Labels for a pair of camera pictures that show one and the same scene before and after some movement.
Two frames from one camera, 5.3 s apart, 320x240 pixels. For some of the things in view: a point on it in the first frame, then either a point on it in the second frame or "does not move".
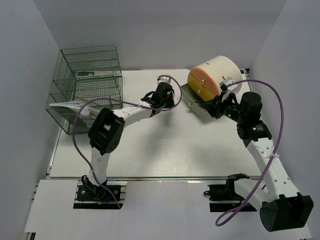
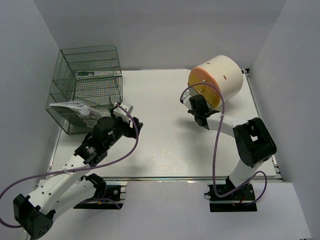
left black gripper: [171, 103] to [131, 132]
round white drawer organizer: [215, 77] does not move
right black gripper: [214, 107] to [191, 111]
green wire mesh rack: [86, 80] does not move
